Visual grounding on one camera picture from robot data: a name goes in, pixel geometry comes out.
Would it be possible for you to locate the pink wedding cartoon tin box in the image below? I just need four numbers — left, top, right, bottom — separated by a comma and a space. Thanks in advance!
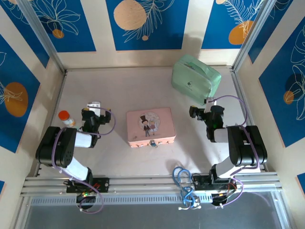
126, 107, 177, 149

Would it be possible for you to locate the orange-lid clear bottle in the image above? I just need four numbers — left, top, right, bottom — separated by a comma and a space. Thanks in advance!
58, 110, 76, 128

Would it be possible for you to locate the mint green zipper bag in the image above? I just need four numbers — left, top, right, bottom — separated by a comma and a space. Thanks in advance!
171, 54, 222, 106

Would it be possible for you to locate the purple left wrist cable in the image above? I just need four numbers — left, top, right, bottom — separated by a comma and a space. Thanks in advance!
91, 107, 117, 137

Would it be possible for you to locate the purple wrist cable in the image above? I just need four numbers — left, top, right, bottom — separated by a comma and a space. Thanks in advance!
206, 95, 247, 127
91, 107, 117, 137

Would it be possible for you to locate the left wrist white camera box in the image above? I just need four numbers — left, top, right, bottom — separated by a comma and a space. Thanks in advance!
86, 101, 102, 115

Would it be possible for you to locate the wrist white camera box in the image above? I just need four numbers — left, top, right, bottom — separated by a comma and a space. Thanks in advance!
86, 101, 102, 115
204, 97, 218, 113

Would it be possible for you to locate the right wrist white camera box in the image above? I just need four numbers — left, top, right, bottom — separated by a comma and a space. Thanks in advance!
204, 97, 218, 113

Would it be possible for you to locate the purple right wrist cable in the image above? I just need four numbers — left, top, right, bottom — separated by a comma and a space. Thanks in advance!
206, 95, 247, 127

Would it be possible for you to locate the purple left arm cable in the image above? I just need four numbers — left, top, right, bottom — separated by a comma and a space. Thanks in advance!
51, 127, 104, 214

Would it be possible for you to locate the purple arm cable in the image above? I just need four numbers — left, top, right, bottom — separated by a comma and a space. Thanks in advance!
51, 127, 104, 214
214, 125, 261, 208

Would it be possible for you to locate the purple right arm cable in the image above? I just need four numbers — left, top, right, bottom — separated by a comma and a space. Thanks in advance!
214, 125, 261, 208

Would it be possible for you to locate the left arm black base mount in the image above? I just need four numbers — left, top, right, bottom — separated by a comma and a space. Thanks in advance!
63, 177, 111, 194

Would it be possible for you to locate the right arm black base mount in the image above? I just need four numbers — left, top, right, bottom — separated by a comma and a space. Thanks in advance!
192, 173, 238, 192

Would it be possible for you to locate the blue coiled cable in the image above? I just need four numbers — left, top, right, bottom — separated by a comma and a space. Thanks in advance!
172, 166, 203, 211

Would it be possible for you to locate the aluminium front rail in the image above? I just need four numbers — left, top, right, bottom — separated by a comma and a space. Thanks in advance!
20, 171, 282, 198

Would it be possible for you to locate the aluminium frame post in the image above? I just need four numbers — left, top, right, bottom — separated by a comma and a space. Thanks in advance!
17, 0, 67, 73
231, 0, 275, 72

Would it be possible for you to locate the grey slotted cable duct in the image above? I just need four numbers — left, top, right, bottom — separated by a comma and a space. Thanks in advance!
30, 195, 213, 206

